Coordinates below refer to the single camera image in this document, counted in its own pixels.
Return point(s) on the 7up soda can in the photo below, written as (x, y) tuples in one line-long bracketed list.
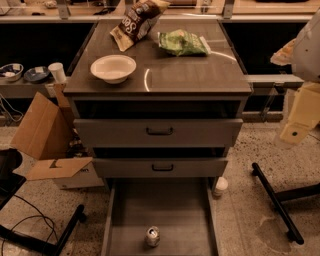
[(152, 236)]

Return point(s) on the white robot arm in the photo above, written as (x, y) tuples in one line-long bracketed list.
[(303, 54)]

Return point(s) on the grey drawer cabinet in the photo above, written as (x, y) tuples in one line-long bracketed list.
[(161, 87)]

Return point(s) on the grey middle drawer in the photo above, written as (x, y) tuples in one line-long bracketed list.
[(159, 167)]

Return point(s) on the grey top drawer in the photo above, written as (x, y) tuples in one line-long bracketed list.
[(157, 133)]

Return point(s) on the grey open bottom drawer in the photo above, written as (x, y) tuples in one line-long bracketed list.
[(181, 208)]

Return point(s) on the green chip bag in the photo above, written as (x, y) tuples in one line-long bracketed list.
[(182, 43)]

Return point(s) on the brown chip bag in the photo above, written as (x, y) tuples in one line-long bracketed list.
[(137, 23)]

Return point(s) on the open cardboard box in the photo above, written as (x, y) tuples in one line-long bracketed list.
[(44, 135)]

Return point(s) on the white paper cup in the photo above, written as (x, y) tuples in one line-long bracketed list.
[(57, 72)]

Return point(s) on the black stand leg right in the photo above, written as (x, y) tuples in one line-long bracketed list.
[(278, 198)]

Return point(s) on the black stand leg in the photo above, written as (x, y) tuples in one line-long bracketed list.
[(40, 246), (278, 198)]

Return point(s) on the blue bowl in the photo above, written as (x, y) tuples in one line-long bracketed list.
[(37, 74)]

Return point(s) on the white patterned bowl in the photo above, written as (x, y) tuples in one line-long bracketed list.
[(11, 72)]

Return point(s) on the black chair seat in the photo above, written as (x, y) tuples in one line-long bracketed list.
[(10, 182)]

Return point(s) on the black stand leg left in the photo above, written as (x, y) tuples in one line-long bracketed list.
[(40, 246)]

